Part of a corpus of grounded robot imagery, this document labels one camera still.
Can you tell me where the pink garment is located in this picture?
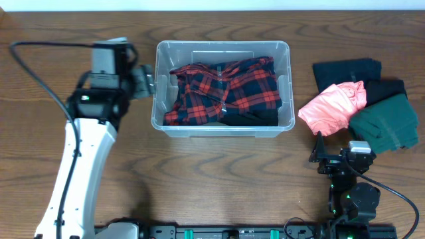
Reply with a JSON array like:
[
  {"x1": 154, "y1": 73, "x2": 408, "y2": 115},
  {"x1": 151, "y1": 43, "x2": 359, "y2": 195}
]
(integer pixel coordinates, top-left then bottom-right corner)
[{"x1": 298, "y1": 81, "x2": 367, "y2": 136}]

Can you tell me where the black garment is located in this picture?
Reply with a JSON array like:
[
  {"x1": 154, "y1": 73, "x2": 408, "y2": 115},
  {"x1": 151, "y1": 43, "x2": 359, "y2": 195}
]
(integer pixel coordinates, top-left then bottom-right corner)
[{"x1": 219, "y1": 110, "x2": 278, "y2": 126}]

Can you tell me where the red navy plaid shirt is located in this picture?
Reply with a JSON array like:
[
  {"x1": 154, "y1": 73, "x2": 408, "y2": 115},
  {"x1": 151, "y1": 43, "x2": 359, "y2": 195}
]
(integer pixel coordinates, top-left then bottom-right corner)
[{"x1": 163, "y1": 56, "x2": 282, "y2": 126}]

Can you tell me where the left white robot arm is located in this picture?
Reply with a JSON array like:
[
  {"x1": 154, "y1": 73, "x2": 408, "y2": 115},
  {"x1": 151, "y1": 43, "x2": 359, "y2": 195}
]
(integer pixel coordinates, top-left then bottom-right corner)
[{"x1": 35, "y1": 37, "x2": 155, "y2": 239}]

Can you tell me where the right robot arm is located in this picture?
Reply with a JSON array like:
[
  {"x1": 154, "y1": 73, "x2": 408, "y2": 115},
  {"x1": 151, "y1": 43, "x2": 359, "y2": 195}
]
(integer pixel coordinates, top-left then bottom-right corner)
[{"x1": 309, "y1": 132, "x2": 381, "y2": 239}]

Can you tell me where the dark green folded garment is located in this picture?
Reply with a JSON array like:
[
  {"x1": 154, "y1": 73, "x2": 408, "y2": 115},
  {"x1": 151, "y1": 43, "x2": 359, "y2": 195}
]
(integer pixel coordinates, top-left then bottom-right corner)
[{"x1": 349, "y1": 94, "x2": 419, "y2": 154}]

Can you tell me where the clear plastic storage bin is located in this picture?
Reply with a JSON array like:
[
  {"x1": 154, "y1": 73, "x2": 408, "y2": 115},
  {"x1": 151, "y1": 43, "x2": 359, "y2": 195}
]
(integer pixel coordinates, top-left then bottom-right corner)
[{"x1": 151, "y1": 40, "x2": 296, "y2": 138}]

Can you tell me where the black folded cloth right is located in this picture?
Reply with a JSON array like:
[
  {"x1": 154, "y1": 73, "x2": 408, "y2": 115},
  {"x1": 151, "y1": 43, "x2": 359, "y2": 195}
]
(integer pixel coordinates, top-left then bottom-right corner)
[{"x1": 365, "y1": 79, "x2": 407, "y2": 107}]

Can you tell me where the dark navy folded garment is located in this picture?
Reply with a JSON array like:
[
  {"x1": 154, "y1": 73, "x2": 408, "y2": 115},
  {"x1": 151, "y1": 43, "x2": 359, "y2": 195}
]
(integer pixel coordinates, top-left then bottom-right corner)
[{"x1": 312, "y1": 58, "x2": 382, "y2": 93}]

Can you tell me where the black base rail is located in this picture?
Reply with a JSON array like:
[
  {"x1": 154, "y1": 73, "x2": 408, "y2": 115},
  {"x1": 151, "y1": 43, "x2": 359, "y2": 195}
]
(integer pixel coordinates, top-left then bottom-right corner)
[{"x1": 94, "y1": 218, "x2": 398, "y2": 239}]

